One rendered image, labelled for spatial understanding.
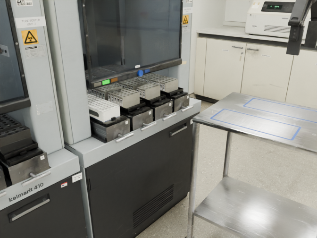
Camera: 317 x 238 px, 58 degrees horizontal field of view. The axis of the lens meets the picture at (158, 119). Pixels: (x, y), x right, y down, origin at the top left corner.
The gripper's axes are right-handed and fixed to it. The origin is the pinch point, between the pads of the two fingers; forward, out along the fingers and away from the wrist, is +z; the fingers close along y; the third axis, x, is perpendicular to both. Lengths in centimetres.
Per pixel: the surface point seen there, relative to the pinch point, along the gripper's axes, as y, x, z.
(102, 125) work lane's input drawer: -16, 70, 40
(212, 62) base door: 219, 161, 66
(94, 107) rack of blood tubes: -15, 76, 34
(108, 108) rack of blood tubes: -11, 71, 34
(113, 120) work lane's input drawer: -11, 68, 38
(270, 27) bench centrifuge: 219, 96, 21
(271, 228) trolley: 32, 6, 92
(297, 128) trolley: 34, 5, 38
